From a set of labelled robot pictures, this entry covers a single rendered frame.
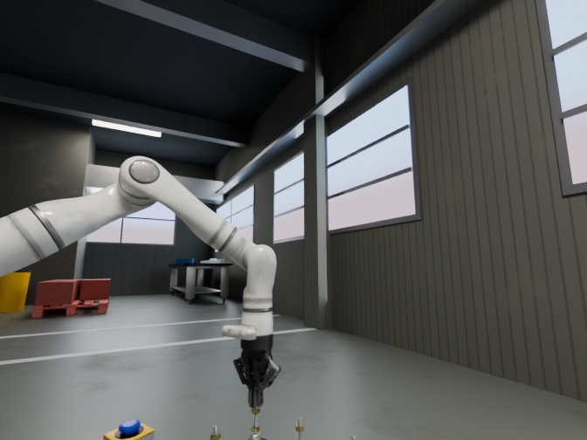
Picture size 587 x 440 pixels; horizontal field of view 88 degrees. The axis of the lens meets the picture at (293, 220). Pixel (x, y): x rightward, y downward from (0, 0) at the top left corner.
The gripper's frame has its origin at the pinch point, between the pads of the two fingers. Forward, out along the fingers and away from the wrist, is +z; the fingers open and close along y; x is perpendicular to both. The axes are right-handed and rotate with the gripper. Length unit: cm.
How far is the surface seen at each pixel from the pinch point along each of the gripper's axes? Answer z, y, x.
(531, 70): -145, -72, -157
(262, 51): -279, 162, -186
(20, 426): 36, 122, 7
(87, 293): 11, 501, -169
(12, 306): 28, 561, -94
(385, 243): -52, 37, -214
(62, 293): 6, 460, -120
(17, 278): -13, 559, -95
